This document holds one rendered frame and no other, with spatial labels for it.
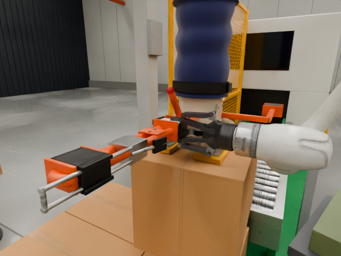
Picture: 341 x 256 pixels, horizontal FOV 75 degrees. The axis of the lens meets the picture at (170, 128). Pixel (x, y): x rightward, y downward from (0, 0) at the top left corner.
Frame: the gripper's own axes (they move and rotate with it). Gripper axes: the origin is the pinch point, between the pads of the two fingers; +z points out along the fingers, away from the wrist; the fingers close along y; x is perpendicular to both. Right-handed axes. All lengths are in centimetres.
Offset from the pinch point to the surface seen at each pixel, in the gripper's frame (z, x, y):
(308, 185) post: -49, 112, 64
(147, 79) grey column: 95, 124, -5
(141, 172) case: 11.8, -0.2, 18.2
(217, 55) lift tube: -7.2, 21.1, -22.2
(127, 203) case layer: 51, 34, 65
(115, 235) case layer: 39, 11, 66
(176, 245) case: -2.4, 0.2, 43.9
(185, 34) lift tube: 3.5, 17.0, -29.1
